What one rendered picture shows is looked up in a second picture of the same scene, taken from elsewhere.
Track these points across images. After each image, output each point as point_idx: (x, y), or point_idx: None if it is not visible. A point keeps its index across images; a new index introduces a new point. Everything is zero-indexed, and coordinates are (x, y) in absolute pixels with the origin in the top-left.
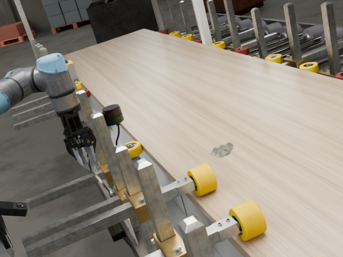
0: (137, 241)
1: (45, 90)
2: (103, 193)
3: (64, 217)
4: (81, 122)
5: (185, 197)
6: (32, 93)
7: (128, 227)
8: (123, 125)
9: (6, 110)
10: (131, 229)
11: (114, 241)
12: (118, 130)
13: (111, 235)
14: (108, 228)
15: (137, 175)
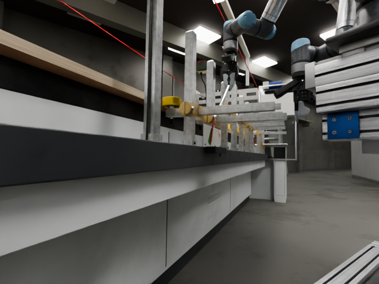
0: (220, 146)
1: (237, 36)
2: (188, 145)
3: (254, 114)
4: (224, 62)
5: (173, 142)
6: (243, 32)
7: (215, 144)
8: (125, 84)
9: (261, 38)
10: (220, 137)
11: (226, 152)
12: (202, 78)
13: (225, 148)
14: (223, 147)
15: (236, 88)
